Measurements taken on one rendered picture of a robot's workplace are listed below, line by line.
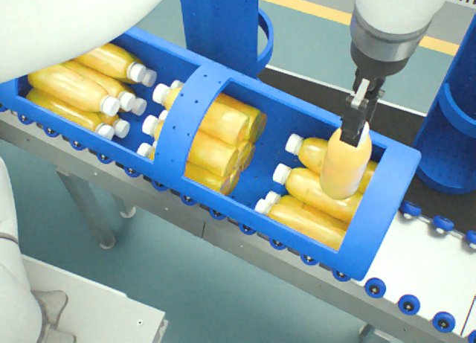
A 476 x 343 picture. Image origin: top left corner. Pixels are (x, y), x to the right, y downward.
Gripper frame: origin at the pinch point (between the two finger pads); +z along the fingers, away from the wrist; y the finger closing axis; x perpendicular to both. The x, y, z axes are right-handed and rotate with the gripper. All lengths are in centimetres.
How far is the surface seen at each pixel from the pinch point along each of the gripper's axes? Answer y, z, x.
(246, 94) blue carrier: 19, 39, 28
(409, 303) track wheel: -5, 49, -22
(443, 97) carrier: 73, 87, -12
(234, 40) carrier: 51, 70, 49
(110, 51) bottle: 11, 33, 58
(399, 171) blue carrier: 7.8, 23.4, -8.9
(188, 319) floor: -13, 147, 34
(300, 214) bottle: -2.6, 37.7, 5.0
